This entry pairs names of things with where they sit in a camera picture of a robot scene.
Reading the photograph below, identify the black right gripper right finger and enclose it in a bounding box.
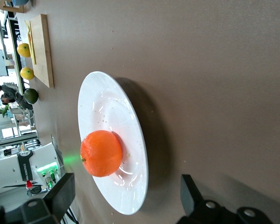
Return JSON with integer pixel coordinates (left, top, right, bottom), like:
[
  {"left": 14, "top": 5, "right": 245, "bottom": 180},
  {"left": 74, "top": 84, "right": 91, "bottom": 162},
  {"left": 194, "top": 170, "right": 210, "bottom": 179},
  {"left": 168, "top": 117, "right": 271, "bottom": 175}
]
[{"left": 176, "top": 174, "right": 274, "bottom": 224}]

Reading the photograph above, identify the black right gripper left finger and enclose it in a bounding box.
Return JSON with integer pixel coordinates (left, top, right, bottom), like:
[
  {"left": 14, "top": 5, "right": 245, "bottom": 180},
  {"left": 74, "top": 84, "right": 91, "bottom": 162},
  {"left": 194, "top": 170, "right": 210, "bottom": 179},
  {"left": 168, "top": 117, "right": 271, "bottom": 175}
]
[{"left": 0, "top": 172, "right": 76, "bottom": 224}]

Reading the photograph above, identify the orange fruit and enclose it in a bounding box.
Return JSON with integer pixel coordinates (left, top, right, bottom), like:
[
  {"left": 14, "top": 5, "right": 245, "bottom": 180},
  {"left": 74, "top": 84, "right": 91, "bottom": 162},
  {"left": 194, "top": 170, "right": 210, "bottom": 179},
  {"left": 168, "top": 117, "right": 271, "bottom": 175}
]
[{"left": 80, "top": 130, "right": 124, "bottom": 178}]

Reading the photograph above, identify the white round plate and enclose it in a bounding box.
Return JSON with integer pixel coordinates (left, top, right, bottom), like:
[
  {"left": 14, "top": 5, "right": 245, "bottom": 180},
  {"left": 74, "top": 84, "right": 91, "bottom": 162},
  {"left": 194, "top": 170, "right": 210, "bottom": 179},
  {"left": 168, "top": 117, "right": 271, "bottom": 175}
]
[{"left": 77, "top": 70, "right": 149, "bottom": 216}]

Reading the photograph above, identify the green potted plant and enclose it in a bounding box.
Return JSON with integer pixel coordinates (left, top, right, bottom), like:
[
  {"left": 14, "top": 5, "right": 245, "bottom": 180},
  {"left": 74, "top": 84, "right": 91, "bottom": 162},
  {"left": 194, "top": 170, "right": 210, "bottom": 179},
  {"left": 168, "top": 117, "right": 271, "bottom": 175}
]
[{"left": 0, "top": 105, "right": 11, "bottom": 119}]

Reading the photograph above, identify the dark green lime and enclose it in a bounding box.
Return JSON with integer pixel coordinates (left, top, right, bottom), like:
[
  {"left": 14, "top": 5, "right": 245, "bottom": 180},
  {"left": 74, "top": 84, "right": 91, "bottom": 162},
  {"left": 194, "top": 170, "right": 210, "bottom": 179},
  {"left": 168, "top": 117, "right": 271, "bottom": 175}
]
[{"left": 23, "top": 88, "right": 39, "bottom": 105}]

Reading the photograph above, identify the person with dark hair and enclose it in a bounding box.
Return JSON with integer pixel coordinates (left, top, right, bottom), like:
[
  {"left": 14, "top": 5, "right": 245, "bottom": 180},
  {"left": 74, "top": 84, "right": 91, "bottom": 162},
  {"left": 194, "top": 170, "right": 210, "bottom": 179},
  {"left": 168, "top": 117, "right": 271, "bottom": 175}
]
[{"left": 0, "top": 94, "right": 16, "bottom": 105}]

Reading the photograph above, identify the person in grey jacket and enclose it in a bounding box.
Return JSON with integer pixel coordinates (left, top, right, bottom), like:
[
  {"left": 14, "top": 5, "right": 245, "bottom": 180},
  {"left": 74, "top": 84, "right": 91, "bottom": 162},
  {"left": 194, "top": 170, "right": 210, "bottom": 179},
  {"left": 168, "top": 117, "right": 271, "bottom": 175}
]
[{"left": 0, "top": 83, "right": 34, "bottom": 111}]

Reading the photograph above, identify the yellow lemon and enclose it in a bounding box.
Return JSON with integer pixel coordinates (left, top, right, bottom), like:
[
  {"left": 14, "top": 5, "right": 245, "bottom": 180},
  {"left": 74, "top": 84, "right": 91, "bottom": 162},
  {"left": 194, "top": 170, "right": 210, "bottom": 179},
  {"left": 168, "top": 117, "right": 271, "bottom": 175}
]
[
  {"left": 20, "top": 67, "right": 35, "bottom": 81},
  {"left": 16, "top": 42, "right": 32, "bottom": 58}
]

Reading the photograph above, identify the yellow plastic knife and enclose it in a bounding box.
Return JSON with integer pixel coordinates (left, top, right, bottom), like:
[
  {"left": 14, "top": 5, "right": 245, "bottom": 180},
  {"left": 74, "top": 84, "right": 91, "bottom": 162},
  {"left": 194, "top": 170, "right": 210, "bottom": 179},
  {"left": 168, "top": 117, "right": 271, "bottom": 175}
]
[{"left": 28, "top": 20, "right": 37, "bottom": 66}]

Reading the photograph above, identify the wooden cutting board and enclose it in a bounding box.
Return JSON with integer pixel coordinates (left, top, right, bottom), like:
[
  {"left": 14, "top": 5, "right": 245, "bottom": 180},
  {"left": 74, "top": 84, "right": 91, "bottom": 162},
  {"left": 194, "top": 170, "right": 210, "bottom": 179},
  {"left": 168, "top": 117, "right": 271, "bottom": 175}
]
[{"left": 28, "top": 14, "right": 55, "bottom": 89}]

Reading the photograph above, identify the yellow plastic fork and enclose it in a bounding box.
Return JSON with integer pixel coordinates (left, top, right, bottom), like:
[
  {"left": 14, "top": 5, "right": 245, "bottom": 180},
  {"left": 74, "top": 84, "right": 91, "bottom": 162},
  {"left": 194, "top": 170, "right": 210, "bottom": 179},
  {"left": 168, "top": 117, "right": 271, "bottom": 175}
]
[{"left": 23, "top": 20, "right": 33, "bottom": 51}]

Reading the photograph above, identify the wooden peg rack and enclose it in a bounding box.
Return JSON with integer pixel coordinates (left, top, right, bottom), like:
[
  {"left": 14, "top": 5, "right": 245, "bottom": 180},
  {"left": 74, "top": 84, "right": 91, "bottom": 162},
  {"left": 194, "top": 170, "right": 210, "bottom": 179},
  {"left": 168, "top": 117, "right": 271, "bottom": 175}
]
[{"left": 0, "top": 0, "right": 24, "bottom": 14}]

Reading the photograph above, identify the blue bowl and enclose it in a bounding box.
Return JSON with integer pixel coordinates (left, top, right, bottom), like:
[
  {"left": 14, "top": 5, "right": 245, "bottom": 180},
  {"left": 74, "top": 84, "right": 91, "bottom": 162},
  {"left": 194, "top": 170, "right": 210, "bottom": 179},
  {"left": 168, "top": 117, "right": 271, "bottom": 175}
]
[{"left": 12, "top": 0, "right": 30, "bottom": 7}]

